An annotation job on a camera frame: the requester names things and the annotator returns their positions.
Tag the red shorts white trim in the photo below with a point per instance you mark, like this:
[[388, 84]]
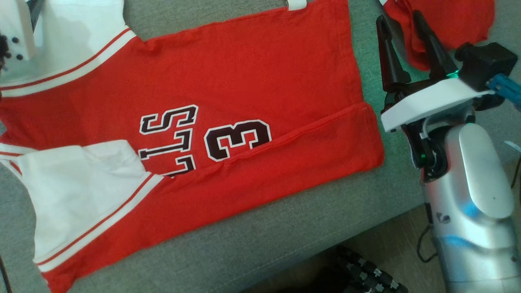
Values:
[[456, 20]]

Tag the red basketball jersey white trim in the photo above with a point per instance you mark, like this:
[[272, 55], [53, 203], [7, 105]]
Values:
[[244, 81]]

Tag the grey fabric sofa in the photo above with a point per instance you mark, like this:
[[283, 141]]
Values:
[[264, 232]]

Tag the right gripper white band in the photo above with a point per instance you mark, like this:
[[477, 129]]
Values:
[[427, 101]]

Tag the black robot wheeled base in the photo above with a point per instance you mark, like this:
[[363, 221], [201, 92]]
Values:
[[358, 272]]

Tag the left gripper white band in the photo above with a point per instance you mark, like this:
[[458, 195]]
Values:
[[14, 20]]

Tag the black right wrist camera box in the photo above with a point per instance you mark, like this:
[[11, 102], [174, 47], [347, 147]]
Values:
[[486, 63]]

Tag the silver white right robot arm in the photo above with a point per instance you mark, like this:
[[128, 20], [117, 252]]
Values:
[[476, 183]]

